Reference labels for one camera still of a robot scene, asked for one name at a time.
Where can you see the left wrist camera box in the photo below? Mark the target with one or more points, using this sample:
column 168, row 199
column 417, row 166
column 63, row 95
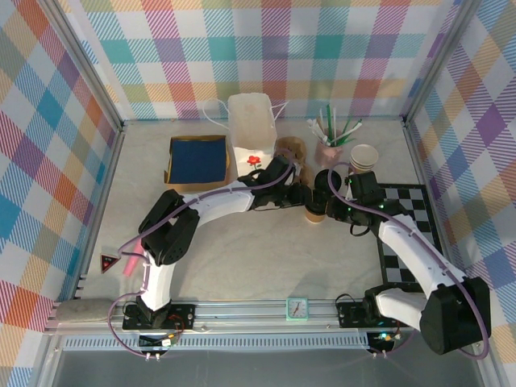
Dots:
column 297, row 166

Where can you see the brown pulp cup carrier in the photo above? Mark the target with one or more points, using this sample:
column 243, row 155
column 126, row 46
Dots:
column 296, row 146

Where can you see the brown paper coffee cup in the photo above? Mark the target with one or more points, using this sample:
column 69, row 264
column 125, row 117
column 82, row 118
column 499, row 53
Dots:
column 314, row 217

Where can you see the white flower-print paper bag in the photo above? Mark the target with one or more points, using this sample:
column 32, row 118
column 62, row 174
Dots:
column 246, row 157

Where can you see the aluminium frame post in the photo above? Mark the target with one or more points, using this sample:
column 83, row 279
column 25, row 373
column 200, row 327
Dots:
column 88, row 66
column 438, row 60

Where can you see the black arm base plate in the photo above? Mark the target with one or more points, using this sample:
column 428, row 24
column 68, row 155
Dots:
column 181, row 318
column 350, row 316

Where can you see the stack of brown paper cups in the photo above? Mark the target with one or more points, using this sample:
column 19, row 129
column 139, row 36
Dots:
column 364, row 155

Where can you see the black white checkerboard mat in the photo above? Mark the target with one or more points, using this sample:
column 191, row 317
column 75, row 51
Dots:
column 407, row 197

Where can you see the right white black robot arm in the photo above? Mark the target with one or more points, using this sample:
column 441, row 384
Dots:
column 411, row 246

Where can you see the blue paper napkin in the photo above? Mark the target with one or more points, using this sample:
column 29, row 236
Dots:
column 197, row 161

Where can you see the black connector box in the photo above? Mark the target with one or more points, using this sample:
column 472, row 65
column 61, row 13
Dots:
column 155, row 342
column 383, row 340

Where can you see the stack of black cup lids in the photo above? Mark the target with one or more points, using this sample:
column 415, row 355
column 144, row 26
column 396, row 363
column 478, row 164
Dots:
column 327, row 179

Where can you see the pink straw holder cup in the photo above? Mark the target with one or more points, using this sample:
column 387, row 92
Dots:
column 327, row 155

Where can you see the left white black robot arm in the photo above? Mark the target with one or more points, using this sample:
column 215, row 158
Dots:
column 217, row 205

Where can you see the aluminium mounting rail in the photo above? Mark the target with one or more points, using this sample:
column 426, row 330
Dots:
column 242, row 312

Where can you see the pink highlighter pen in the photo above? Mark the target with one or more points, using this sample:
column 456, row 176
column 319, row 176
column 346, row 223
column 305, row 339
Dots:
column 131, row 266

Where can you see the small teal square clock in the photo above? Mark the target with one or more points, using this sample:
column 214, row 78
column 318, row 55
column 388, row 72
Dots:
column 297, row 309

